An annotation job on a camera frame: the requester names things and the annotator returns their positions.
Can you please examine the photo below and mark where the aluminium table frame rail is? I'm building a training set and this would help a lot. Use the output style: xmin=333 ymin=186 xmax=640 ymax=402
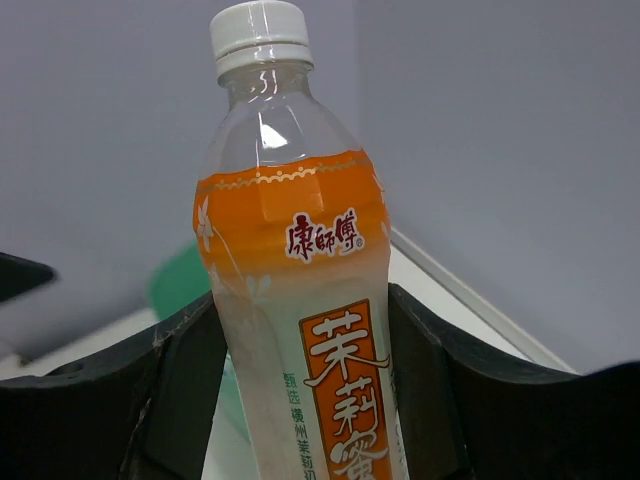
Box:
xmin=390 ymin=228 xmax=575 ymax=373

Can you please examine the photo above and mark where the green plastic bin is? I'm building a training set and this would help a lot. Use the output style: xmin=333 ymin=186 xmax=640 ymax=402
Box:
xmin=147 ymin=237 xmax=246 ymax=446

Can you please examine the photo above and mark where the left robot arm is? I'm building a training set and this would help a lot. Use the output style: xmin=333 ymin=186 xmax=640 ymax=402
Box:
xmin=0 ymin=253 xmax=57 ymax=303

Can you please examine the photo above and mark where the orange label tea bottle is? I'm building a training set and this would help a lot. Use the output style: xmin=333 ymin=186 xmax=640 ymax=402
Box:
xmin=193 ymin=1 xmax=408 ymax=479

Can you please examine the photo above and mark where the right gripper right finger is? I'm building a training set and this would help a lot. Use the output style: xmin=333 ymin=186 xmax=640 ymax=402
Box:
xmin=389 ymin=284 xmax=639 ymax=479

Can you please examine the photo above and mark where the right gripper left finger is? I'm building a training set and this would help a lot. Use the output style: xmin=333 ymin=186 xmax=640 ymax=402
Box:
xmin=1 ymin=294 xmax=227 ymax=479

